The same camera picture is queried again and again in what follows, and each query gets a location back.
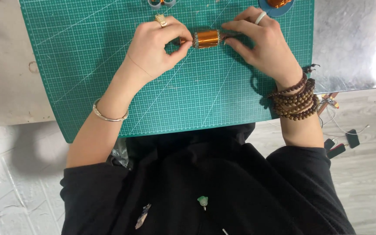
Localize person's left hand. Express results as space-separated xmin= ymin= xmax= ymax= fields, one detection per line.
xmin=126 ymin=15 xmax=194 ymax=81

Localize person's right hand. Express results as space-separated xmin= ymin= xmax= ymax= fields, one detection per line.
xmin=222 ymin=6 xmax=305 ymax=87

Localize copper wound motor rotor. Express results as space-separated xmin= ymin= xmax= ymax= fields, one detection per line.
xmin=179 ymin=29 xmax=238 ymax=50

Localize grey tape roll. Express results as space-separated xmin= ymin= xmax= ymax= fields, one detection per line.
xmin=147 ymin=0 xmax=177 ymax=9

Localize green cutting mat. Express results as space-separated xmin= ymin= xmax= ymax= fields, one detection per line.
xmin=19 ymin=0 xmax=315 ymax=144

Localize silver metal sheet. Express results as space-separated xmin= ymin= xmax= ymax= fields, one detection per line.
xmin=310 ymin=0 xmax=376 ymax=95

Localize silver bangle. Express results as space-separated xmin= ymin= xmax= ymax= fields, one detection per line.
xmin=92 ymin=97 xmax=130 ymax=123

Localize clear plastic bag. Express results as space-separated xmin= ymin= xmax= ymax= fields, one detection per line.
xmin=109 ymin=138 xmax=130 ymax=169

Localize black garment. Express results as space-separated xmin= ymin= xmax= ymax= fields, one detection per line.
xmin=60 ymin=123 xmax=357 ymax=235

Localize green pendant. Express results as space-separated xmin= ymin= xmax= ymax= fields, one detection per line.
xmin=197 ymin=195 xmax=209 ymax=211

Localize thin chain bracelet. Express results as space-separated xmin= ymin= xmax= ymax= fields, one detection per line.
xmin=126 ymin=53 xmax=155 ymax=79

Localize gold ring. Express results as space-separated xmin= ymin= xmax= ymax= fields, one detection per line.
xmin=155 ymin=14 xmax=168 ymax=28

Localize blue spool of copper wire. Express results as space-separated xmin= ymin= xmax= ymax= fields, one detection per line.
xmin=258 ymin=0 xmax=295 ymax=18

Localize brown wooden bead bracelet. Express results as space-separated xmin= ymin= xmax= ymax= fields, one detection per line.
xmin=268 ymin=64 xmax=321 ymax=121

